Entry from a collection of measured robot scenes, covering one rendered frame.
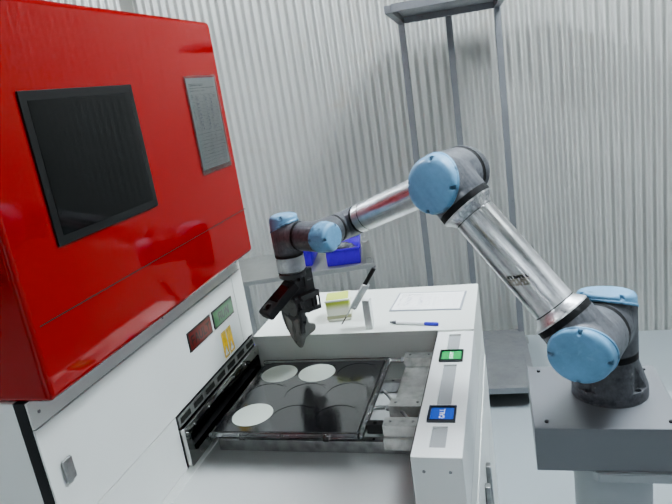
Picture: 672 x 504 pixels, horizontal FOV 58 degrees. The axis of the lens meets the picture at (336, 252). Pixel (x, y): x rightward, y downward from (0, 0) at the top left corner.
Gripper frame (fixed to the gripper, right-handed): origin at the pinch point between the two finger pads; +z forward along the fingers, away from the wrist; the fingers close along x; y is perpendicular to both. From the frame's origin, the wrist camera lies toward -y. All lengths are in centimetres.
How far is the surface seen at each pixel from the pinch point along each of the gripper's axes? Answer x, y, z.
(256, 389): 1.5, -14.2, 7.5
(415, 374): -25.8, 16.8, 9.3
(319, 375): -7.2, 0.1, 7.4
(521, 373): 33, 151, 85
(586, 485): -68, 21, 26
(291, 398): -10.5, -11.8, 7.4
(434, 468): -60, -16, 4
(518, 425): 20, 126, 97
